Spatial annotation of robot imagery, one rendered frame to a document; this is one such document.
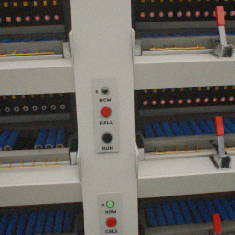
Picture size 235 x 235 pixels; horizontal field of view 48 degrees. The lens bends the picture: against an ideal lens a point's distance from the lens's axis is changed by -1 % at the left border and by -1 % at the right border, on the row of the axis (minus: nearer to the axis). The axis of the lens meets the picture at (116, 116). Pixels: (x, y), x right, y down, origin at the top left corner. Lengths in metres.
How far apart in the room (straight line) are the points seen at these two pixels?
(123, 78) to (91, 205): 0.22
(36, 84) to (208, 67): 0.28
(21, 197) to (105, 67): 0.26
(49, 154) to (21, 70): 0.16
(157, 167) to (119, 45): 0.23
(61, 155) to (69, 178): 0.05
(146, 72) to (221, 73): 0.13
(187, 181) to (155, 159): 0.07
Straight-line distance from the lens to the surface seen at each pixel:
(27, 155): 0.52
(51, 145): 0.55
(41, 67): 0.44
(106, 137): 0.44
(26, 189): 0.49
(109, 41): 0.44
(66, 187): 0.48
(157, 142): 0.53
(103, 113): 0.43
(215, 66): 0.48
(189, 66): 0.46
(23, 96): 0.62
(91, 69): 0.43
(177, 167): 0.50
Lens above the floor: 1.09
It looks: 8 degrees down
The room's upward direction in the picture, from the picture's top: 2 degrees counter-clockwise
